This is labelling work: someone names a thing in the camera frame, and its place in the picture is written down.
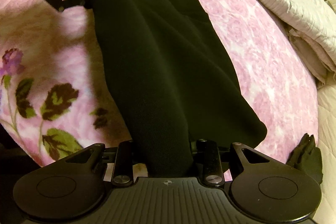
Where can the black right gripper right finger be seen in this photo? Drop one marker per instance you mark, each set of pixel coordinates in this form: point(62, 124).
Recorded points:
point(257, 186)

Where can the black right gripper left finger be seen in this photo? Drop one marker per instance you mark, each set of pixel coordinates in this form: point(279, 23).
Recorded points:
point(70, 188)

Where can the black garment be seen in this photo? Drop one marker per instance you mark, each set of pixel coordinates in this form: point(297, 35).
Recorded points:
point(172, 81)

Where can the small black cloth item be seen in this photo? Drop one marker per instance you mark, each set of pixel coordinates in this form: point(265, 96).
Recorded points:
point(307, 158)

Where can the pink rose patterned blanket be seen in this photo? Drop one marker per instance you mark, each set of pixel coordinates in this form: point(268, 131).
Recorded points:
point(54, 97)

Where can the cream quilted mattress cover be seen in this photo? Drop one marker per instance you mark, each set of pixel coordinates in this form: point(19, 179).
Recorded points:
point(326, 143)

